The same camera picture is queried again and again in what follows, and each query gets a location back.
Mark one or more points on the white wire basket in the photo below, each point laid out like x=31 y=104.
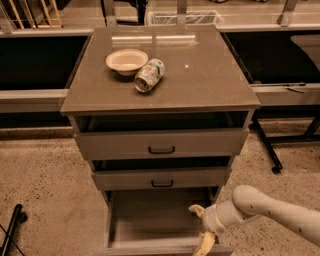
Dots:
x=201 y=17

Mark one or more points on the crushed green soda can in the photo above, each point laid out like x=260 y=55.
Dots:
x=149 y=75

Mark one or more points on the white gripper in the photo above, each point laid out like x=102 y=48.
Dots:
x=210 y=218

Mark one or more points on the black stand leg left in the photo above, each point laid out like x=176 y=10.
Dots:
x=18 y=217

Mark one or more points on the grey bottom drawer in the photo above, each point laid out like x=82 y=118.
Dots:
x=154 y=222

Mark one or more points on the white paper bowl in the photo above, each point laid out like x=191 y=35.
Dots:
x=126 y=62

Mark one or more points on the black wheeled table frame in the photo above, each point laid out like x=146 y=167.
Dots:
x=310 y=135

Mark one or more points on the grey barrier rail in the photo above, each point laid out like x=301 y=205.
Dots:
x=49 y=95

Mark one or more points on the grey drawer cabinet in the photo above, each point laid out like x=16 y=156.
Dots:
x=201 y=75

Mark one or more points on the grey top drawer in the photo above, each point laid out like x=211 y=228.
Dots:
x=173 y=135

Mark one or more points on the grey drawer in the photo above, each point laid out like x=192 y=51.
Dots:
x=173 y=135
x=154 y=222
x=161 y=173

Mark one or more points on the grey middle drawer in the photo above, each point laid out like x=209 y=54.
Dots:
x=161 y=173

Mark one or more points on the wooden rack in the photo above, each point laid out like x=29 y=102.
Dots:
x=32 y=14

